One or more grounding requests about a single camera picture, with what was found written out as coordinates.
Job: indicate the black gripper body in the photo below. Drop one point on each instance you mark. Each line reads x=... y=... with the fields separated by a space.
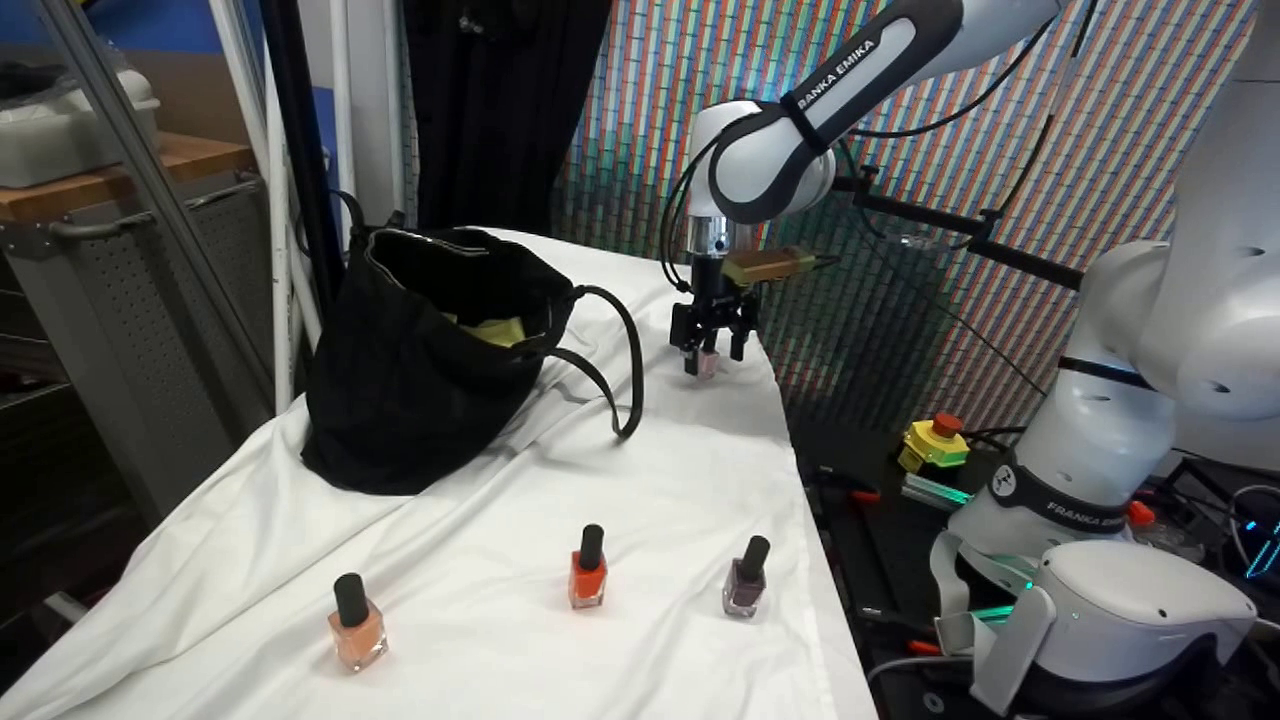
x=715 y=317

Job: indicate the dark purple nail polish bottle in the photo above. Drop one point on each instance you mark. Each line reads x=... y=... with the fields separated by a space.
x=744 y=582

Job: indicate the red-orange nail polish bottle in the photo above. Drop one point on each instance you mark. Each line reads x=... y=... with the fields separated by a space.
x=590 y=568

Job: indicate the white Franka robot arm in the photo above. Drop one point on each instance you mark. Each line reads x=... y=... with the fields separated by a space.
x=775 y=163

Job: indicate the peach nail polish bottle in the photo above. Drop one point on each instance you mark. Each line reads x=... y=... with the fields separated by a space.
x=356 y=626

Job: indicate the orange black clamp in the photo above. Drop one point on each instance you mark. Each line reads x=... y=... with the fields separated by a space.
x=861 y=499
x=922 y=649

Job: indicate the yellow-green cloth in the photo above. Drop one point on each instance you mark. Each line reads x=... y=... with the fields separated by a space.
x=496 y=327

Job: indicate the yellow emergency stop button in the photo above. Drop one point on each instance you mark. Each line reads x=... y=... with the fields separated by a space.
x=935 y=442

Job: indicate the teal translucent bar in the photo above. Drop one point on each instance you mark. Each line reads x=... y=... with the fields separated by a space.
x=938 y=489

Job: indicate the white tablecloth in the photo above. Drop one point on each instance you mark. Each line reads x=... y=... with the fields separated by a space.
x=465 y=600

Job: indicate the black vertical pole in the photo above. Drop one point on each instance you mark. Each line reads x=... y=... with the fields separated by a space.
x=300 y=163

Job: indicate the moire patterned screen panel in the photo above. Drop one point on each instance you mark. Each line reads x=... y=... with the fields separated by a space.
x=1135 y=105

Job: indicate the gray perforated metal cabinet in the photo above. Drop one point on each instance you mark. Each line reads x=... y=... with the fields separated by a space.
x=132 y=332

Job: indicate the wooden board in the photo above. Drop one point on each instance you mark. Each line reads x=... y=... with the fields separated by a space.
x=132 y=174

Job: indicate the blue board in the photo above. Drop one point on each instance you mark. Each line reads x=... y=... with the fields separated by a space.
x=172 y=22

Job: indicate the white plastic container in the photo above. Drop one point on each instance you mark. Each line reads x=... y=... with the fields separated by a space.
x=64 y=135

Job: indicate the wrist camera with yellow mount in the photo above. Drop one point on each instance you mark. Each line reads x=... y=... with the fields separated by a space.
x=775 y=266

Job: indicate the aluminium frame post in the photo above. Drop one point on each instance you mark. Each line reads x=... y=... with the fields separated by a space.
x=146 y=202

